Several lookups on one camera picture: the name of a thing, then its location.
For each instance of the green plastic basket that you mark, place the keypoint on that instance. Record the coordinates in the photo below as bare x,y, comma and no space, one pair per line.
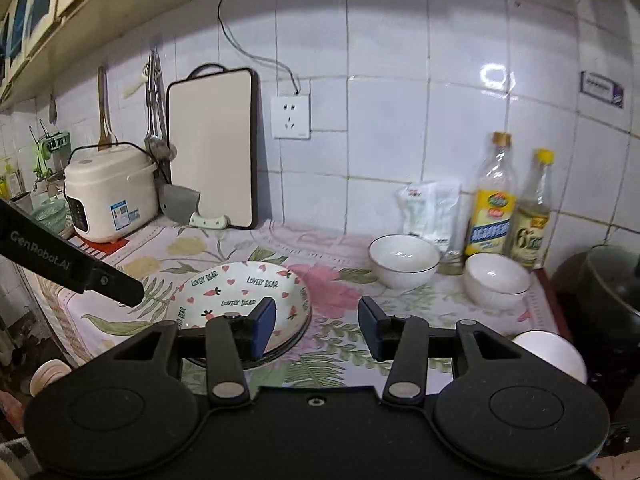
50,215

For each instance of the yellow label cooking wine bottle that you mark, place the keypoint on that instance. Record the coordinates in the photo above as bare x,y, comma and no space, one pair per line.
490,230

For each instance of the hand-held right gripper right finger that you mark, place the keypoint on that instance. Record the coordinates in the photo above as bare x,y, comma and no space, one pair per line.
370,327

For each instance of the white cutting board black rim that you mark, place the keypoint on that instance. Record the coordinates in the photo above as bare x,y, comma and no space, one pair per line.
210,150

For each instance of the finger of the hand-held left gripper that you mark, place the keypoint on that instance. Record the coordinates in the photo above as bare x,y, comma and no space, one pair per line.
125,290

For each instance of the black wok with glass lid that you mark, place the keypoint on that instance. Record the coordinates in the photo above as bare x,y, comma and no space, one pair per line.
610,285

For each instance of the small clear glass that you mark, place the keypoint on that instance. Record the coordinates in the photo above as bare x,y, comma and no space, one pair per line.
452,258

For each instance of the floral tablecloth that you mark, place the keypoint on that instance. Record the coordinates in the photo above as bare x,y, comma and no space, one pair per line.
340,290

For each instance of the clear vinegar bottle yellow cap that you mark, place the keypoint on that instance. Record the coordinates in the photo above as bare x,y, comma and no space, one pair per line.
530,240

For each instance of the black gas stove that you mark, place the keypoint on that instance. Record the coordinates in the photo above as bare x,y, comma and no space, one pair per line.
615,360

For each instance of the white wall socket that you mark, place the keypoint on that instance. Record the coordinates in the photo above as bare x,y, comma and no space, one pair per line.
290,117

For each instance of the white plastic packet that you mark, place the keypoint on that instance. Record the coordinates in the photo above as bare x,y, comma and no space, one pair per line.
447,215
417,210

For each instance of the cream rice cooker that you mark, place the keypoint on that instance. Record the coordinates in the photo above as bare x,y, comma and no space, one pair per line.
105,195

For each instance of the hanging metal ladle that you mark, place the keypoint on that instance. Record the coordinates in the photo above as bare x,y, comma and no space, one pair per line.
151,141

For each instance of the wooden spatula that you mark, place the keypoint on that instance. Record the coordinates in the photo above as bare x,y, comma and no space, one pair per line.
102,110

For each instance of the purple white wall sticker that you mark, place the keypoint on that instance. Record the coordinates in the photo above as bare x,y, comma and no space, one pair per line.
600,87

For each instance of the green wall rack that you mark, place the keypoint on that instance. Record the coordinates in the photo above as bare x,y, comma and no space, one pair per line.
55,142

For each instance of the white heart print deep plate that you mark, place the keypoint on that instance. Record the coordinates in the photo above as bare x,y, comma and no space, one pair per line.
225,285

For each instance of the hanging metal utensils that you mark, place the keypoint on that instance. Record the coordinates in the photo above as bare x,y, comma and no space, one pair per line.
165,150

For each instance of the white ribbed bowl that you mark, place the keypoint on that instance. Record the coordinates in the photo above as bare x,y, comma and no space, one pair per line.
404,260
495,280
555,355

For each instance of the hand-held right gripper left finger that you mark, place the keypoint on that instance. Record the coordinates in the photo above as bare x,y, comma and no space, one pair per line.
265,327

